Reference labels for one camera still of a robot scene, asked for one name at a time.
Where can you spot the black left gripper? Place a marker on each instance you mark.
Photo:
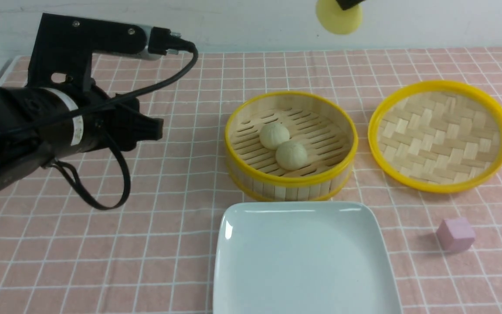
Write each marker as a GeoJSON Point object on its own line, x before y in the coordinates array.
{"type": "Point", "coordinates": [123, 123]}

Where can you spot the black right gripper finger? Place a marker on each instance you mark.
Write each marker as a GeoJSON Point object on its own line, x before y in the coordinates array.
{"type": "Point", "coordinates": [348, 4]}

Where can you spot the yellow steamed bun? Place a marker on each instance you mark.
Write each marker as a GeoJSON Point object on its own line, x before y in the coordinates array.
{"type": "Point", "coordinates": [338, 21]}

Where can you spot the white steamed bun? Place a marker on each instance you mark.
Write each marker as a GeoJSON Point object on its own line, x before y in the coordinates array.
{"type": "Point", "coordinates": [272, 135]}
{"type": "Point", "coordinates": [291, 156]}

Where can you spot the white steamed bun front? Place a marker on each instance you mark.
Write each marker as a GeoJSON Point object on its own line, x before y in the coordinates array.
{"type": "Point", "coordinates": [291, 156]}

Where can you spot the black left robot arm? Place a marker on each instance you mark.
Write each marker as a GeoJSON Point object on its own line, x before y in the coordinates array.
{"type": "Point", "coordinates": [41, 126]}

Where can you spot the white square plate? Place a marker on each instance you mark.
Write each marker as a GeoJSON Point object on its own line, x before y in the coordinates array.
{"type": "Point", "coordinates": [302, 257]}

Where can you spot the bamboo steamer basket yellow rim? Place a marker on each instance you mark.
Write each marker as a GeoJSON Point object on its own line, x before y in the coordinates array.
{"type": "Point", "coordinates": [326, 131]}

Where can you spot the pink checkered tablecloth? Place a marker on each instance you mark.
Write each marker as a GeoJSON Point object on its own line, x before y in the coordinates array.
{"type": "Point", "coordinates": [156, 253]}

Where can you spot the woven bamboo steamer lid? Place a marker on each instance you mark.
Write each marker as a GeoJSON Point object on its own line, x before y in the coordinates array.
{"type": "Point", "coordinates": [438, 136]}

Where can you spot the pink cube block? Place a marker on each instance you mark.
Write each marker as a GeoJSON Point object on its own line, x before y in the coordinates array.
{"type": "Point", "coordinates": [455, 235]}

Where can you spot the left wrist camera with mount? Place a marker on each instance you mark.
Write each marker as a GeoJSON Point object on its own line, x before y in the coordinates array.
{"type": "Point", "coordinates": [66, 44]}

